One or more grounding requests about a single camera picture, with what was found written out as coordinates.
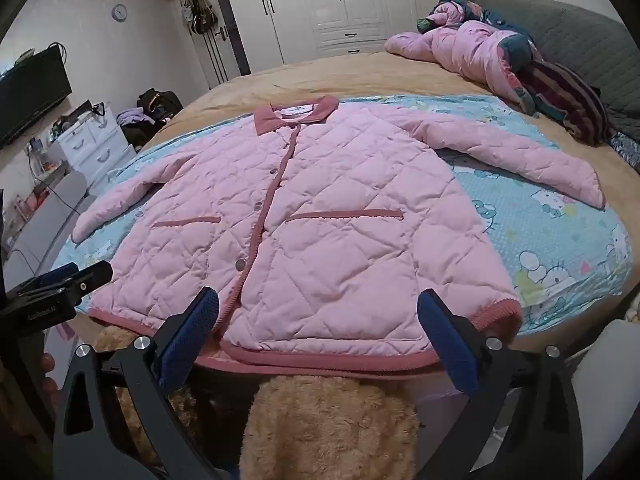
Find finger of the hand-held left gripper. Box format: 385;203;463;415
14;260;114;297

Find person's left hand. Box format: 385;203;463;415
40;352;59;396

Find black bag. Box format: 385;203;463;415
136;89;183;123

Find dark floral cloth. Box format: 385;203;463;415
610;132;640;168

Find blue cartoon printed blanket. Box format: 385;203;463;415
50;94;633;333

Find hanging dark bags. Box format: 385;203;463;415
182;0;221;36

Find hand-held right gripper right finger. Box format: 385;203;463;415
417;289;586;480

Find grey quilted headboard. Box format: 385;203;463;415
465;0;640;143

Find pink duvet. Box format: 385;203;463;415
384;0;543;116

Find black television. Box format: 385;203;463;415
0;45;73;150

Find bed with tan sheet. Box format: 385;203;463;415
65;50;640;361

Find white wardrobe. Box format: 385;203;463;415
217;0;446;61

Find purple clothes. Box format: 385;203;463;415
116;107;158;128

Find pink quilted jacket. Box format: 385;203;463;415
71;94;606;376

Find dark striped cloth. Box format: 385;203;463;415
520;60;613;146

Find white drawer chest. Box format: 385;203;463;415
47;105;138;196

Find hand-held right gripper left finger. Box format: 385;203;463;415
52;287;221;480

